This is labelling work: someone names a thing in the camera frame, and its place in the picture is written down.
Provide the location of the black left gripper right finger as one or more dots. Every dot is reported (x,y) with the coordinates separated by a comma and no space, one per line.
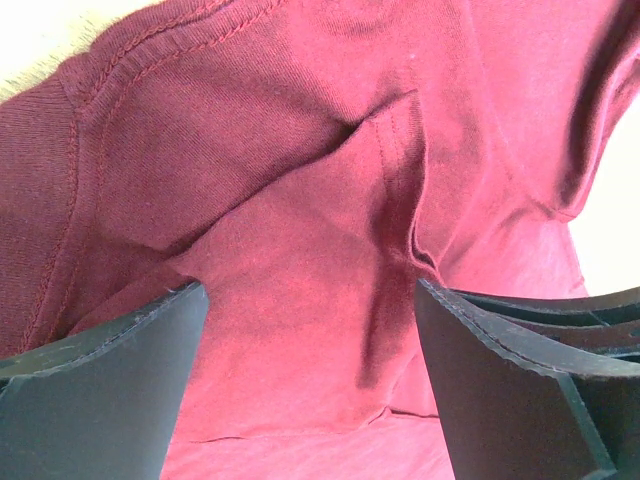
(534,389)

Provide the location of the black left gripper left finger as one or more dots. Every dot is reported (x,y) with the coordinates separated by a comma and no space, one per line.
(102,404)

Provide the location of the maroon t shirt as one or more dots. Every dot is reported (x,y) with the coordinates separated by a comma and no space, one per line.
(308,161)

